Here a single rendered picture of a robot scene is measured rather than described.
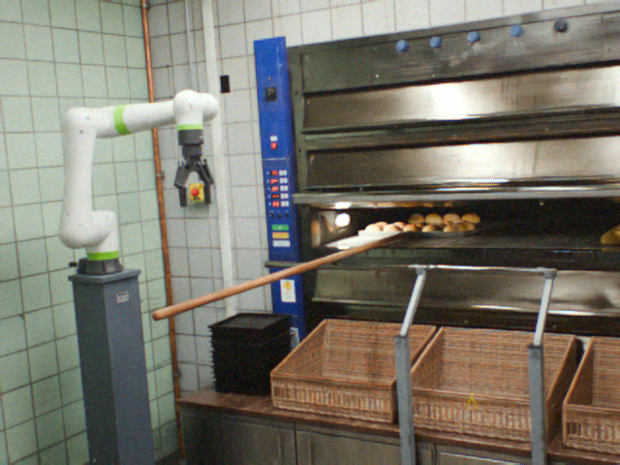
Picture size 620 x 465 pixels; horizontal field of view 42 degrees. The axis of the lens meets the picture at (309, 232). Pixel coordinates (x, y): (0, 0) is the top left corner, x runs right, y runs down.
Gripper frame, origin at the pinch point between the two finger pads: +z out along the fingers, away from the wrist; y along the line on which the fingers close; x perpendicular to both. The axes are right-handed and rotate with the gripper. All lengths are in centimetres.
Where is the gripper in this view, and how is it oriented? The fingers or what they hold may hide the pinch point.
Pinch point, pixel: (196, 201)
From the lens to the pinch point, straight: 292.0
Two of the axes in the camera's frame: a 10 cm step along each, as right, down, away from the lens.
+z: 0.7, 9.9, 0.8
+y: -5.2, 1.1, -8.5
